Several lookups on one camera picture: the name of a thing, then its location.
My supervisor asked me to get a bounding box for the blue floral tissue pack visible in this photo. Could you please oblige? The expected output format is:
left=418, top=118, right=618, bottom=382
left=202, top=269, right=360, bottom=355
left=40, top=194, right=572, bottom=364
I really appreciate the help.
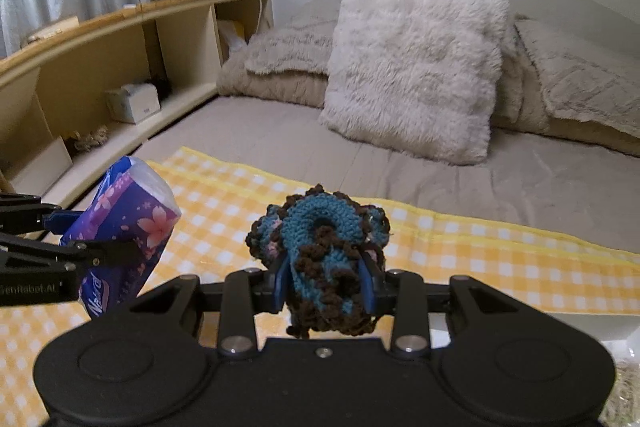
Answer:
left=60, top=156, right=181, bottom=319

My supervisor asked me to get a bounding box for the blue brown crochet scrunchie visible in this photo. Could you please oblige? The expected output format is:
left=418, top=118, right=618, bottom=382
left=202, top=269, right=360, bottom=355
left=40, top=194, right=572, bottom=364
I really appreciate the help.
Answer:
left=245, top=184, right=390, bottom=339

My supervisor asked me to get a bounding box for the beige cord hair ties bag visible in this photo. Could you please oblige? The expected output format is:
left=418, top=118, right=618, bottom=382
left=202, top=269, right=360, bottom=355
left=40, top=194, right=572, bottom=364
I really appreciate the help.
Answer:
left=600, top=351, right=640, bottom=427

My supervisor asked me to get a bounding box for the yellow checkered blanket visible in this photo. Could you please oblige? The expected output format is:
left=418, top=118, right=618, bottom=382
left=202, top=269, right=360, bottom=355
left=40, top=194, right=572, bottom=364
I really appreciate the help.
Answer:
left=1, top=147, right=639, bottom=426

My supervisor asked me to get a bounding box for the wooden bedside shelf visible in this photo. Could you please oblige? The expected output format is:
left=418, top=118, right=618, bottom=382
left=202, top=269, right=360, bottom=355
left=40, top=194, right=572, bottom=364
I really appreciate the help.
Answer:
left=1, top=0, right=272, bottom=207

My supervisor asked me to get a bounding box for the tissue box on shelf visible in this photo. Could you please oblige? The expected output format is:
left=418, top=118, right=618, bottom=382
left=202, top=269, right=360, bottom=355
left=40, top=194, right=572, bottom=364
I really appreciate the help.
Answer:
left=104, top=83, right=160, bottom=124

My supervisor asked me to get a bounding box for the small box on shelf top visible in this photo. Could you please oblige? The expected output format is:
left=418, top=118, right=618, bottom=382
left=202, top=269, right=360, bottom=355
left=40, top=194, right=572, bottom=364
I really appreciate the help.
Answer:
left=25, top=15, right=79, bottom=44

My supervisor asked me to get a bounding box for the white cardboard box tray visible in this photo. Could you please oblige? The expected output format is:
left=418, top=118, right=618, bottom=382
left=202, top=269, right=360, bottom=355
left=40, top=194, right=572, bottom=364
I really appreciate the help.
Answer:
left=424, top=311, right=640, bottom=358

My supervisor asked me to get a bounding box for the white fluffy pillow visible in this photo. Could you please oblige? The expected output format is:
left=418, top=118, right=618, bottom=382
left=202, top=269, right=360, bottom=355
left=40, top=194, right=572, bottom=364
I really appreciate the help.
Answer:
left=319, top=0, right=511, bottom=165

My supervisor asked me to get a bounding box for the beige quilted pillow left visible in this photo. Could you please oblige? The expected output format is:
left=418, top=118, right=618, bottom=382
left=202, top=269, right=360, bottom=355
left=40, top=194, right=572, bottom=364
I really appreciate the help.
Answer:
left=217, top=0, right=342, bottom=108

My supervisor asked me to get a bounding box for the beige quilted pillow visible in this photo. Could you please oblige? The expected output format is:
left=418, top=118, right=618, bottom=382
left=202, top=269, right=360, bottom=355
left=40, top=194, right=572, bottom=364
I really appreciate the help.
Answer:
left=217, top=0, right=342, bottom=108
left=491, top=15, right=639, bottom=156

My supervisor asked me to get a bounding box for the beige quilted pillow right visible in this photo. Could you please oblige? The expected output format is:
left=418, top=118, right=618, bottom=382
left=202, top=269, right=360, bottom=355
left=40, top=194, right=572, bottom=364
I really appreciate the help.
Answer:
left=491, top=15, right=639, bottom=156

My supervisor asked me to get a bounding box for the grey headboard panel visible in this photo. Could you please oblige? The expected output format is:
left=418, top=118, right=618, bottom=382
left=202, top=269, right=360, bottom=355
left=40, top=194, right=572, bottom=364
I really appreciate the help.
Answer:
left=510, top=0, right=639, bottom=57

